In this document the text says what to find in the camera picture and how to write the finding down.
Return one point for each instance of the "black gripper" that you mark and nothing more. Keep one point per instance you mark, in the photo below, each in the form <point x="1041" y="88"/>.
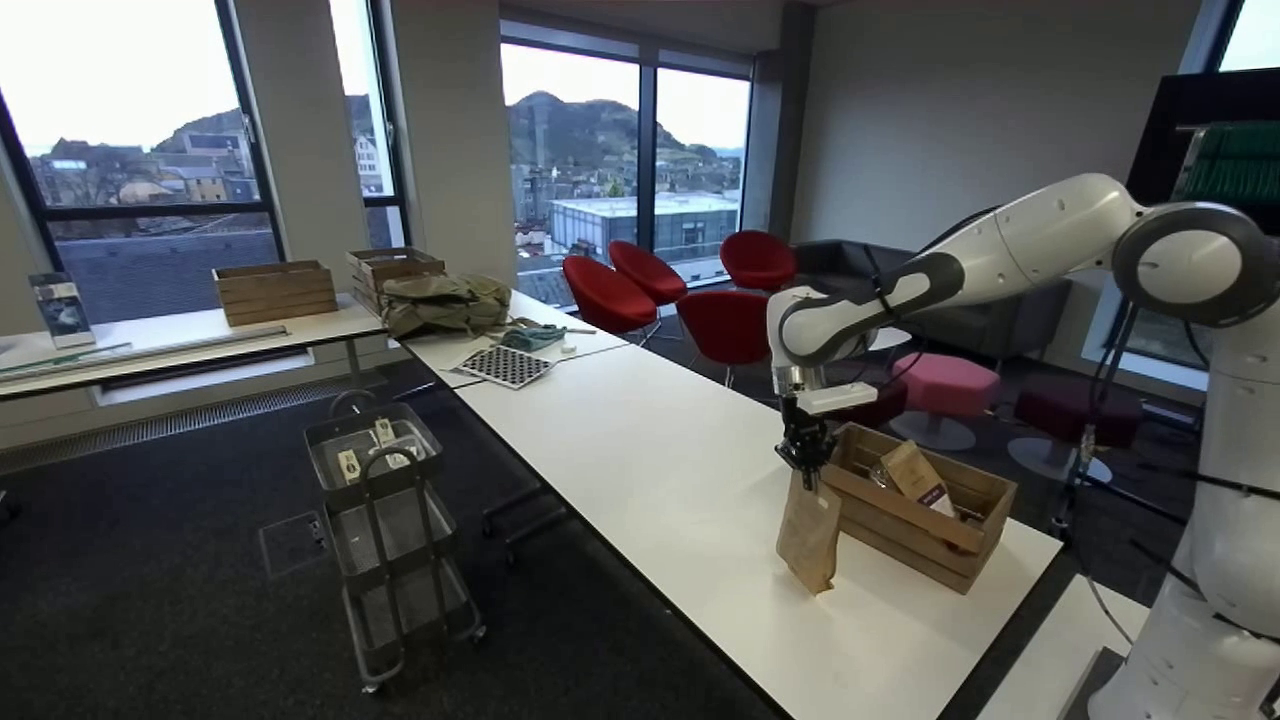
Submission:
<point x="808" y="432"/>

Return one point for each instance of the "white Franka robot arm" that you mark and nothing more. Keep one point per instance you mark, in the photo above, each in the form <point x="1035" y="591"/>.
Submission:
<point x="1041" y="240"/>

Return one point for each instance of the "closed wooden box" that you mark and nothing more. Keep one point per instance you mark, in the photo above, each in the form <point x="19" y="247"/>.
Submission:
<point x="274" y="293"/>

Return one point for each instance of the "small brown carton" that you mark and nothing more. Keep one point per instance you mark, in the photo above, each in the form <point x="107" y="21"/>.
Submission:
<point x="910" y="472"/>

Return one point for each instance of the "dark maroon pouf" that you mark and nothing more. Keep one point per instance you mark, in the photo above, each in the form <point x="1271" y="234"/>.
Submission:
<point x="883" y="404"/>

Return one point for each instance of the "white coffee table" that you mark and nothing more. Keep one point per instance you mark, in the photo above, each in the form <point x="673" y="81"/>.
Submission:
<point x="895" y="343"/>

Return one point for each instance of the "pink stool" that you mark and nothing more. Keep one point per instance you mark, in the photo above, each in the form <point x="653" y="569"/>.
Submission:
<point x="945" y="387"/>

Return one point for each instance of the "red lounge chair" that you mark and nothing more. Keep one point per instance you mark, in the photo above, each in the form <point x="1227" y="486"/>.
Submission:
<point x="758" y="258"/>
<point x="649" y="269"/>
<point x="724" y="324"/>
<point x="606" y="299"/>

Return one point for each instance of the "dark grey sofa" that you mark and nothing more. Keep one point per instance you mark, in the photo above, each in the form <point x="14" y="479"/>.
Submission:
<point x="1000" y="324"/>

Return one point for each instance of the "black tripod stand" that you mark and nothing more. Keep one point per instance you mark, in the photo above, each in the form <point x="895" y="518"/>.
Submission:
<point x="1073" y="486"/>

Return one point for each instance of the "maroon stool with white base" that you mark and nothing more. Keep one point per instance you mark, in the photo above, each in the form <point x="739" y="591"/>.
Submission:
<point x="1082" y="404"/>

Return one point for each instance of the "green folded cloth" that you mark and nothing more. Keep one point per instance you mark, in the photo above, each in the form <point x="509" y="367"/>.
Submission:
<point x="533" y="333"/>

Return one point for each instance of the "black white checkered mat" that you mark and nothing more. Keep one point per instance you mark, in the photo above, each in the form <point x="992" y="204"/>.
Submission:
<point x="505" y="367"/>

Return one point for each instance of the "olive green cloth bundle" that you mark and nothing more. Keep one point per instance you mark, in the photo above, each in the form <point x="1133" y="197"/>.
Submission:
<point x="443" y="307"/>

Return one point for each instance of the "small white trolley item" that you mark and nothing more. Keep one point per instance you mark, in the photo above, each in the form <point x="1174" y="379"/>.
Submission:
<point x="348" y="465"/>
<point x="389" y="447"/>

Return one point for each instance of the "open wooden slat crate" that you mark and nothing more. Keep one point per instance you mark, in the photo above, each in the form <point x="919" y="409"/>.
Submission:
<point x="389" y="265"/>

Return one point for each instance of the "black shelf unit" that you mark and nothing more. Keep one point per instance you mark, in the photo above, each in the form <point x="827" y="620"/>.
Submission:
<point x="1200" y="144"/>

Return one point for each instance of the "white side desk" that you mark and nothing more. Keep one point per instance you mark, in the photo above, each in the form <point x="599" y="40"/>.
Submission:
<point x="185" y="336"/>

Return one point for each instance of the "standing dark brochure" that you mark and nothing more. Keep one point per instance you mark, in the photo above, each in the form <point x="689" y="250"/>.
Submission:
<point x="60" y="309"/>

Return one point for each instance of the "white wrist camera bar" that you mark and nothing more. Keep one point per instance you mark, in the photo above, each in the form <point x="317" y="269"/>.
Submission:
<point x="838" y="398"/>

